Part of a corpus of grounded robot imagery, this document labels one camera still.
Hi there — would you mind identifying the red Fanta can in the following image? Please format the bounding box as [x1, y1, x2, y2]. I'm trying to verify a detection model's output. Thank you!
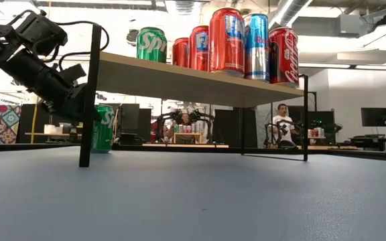
[172, 37, 191, 68]
[188, 25, 211, 72]

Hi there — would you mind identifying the black table frame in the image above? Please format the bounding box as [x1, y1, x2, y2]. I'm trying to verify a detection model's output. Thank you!
[0, 142, 386, 163]

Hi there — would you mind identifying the black ceiling-hung device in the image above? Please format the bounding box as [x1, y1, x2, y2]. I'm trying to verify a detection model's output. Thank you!
[126, 29, 139, 47]

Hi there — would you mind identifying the green Sprite can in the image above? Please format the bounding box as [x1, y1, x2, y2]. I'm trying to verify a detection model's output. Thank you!
[90, 104, 115, 154]
[135, 26, 168, 64]

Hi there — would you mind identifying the black computer monitor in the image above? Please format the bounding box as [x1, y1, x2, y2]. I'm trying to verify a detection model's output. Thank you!
[361, 107, 386, 127]

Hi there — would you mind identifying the corrugated silver duct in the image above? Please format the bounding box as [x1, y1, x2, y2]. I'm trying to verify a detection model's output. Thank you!
[164, 0, 203, 37]

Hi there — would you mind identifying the red soda can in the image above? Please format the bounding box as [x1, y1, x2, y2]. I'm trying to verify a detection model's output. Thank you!
[208, 7, 247, 77]

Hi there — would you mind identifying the small background wooden shelf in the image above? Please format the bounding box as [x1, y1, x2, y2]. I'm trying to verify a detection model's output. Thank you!
[174, 132, 203, 145]

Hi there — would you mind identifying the black partition panel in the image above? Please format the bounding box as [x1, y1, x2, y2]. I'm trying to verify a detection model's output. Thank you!
[214, 108, 258, 149]
[298, 110, 336, 145]

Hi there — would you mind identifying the black desk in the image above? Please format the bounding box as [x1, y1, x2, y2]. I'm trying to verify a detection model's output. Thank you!
[336, 133, 386, 152]

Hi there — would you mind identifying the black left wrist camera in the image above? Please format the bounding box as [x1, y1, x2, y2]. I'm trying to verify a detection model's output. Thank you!
[10, 9, 69, 57]

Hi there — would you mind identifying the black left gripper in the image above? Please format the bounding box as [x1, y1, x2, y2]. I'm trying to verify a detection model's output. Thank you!
[0, 48, 87, 122]

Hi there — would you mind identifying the silver blue Red Bull can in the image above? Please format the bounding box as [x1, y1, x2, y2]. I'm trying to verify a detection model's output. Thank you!
[243, 13, 270, 82]

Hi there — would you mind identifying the wooden ledge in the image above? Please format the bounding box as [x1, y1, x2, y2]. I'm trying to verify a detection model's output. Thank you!
[24, 132, 82, 137]

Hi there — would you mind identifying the red Coca-Cola can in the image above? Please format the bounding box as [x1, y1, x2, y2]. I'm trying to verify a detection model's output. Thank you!
[268, 26, 300, 88]

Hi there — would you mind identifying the silver ventilation duct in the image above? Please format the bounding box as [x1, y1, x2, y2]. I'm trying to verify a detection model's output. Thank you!
[266, 0, 314, 31]

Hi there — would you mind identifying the wooden shelf with black legs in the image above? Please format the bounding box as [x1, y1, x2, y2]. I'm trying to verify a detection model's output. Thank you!
[78, 23, 310, 168]

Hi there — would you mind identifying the colourful patchwork quilt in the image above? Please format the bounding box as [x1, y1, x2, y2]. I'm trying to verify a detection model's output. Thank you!
[0, 102, 22, 144]

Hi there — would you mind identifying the person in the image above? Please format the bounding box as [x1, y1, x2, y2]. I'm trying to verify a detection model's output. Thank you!
[166, 112, 197, 145]
[268, 103, 298, 148]

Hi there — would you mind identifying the black camera cable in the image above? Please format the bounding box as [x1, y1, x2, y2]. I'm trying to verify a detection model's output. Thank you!
[40, 20, 110, 72]

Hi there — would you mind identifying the black screen panel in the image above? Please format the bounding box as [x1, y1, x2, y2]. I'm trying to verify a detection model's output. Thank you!
[114, 102, 153, 145]

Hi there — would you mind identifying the background wooden table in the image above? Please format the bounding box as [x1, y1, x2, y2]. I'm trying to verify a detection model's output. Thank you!
[141, 143, 230, 149]

